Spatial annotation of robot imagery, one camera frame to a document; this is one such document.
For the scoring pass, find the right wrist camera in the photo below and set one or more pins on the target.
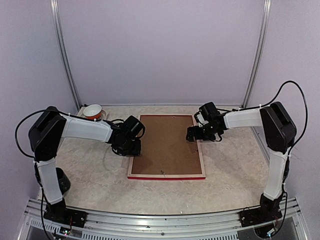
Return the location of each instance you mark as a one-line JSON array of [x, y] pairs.
[[207, 112]]

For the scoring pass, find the aluminium post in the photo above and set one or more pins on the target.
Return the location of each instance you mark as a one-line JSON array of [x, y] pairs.
[[54, 6], [258, 52]]

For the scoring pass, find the right aluminium post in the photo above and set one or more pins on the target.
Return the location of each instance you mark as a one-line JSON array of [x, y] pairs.
[[258, 52]]

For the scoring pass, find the brown cardboard backing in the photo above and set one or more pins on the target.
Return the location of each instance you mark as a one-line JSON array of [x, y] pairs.
[[167, 150]]

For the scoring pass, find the black cylindrical cup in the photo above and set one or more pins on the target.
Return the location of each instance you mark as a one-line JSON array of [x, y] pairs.
[[63, 181]]

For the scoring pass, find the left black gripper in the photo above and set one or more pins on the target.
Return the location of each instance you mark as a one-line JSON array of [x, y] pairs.
[[137, 151]]

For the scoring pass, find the wooden red picture frame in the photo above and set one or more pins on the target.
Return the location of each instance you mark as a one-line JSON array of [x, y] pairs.
[[202, 172]]

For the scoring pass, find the orange white bowl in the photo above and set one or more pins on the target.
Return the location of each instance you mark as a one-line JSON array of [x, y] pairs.
[[92, 111]]

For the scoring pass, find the grey round plate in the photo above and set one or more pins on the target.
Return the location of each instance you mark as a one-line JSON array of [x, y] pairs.
[[104, 115]]

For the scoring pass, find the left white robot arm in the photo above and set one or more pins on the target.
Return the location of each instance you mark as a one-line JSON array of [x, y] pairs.
[[46, 134]]

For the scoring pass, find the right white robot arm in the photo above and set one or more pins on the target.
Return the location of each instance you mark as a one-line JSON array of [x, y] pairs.
[[279, 131]]

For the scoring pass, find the aluminium front rail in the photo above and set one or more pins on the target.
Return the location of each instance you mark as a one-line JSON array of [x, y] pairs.
[[104, 225]]

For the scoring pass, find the left aluminium post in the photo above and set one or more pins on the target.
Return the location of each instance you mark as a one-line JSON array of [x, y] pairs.
[[54, 6]]

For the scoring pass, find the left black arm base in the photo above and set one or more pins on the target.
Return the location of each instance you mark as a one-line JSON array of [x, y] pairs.
[[59, 213]]

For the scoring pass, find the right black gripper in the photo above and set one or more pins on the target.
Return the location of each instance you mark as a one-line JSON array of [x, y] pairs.
[[197, 135]]

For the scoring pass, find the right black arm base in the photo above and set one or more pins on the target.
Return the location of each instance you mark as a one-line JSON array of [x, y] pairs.
[[267, 211]]

